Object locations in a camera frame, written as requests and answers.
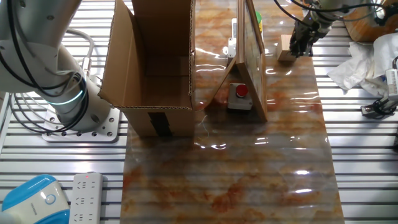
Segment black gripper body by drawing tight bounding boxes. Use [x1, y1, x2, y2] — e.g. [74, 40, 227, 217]
[290, 17, 323, 50]

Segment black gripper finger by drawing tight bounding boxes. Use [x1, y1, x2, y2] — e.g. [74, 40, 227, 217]
[298, 44, 313, 58]
[288, 42, 301, 57]

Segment light wooden block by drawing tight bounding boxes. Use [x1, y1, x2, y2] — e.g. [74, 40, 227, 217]
[276, 34, 297, 62]

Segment yellow box green button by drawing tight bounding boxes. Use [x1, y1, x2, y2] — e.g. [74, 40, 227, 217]
[254, 11, 264, 41]

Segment crumpled white tissue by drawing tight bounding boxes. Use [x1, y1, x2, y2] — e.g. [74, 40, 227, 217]
[326, 32, 398, 97]

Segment brown box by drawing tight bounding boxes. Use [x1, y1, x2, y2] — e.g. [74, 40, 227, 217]
[343, 0, 398, 43]

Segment red emergency stop button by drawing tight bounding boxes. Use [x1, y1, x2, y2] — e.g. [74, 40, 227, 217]
[226, 82, 254, 111]

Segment orange marble pattern mat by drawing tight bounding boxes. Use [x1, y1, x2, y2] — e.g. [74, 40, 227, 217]
[119, 0, 346, 224]

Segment open cardboard box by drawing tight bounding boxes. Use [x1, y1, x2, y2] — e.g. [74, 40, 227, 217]
[98, 0, 197, 138]

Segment white power strip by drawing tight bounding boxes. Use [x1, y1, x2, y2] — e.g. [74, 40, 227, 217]
[68, 172, 104, 224]

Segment blue white device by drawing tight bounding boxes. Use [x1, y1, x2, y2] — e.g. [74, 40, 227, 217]
[0, 174, 71, 224]

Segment wooden picture frame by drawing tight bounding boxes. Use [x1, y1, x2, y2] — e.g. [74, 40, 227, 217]
[203, 0, 268, 123]

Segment aluminium camera rail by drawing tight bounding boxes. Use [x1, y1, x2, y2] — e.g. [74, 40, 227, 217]
[360, 93, 398, 118]

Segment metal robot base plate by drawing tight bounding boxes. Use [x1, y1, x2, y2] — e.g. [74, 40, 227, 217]
[42, 104, 121, 142]

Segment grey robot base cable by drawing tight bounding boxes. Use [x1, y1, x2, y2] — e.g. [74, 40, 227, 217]
[67, 28, 95, 77]

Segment black base cables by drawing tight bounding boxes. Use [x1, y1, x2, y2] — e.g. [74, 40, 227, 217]
[0, 0, 90, 135]

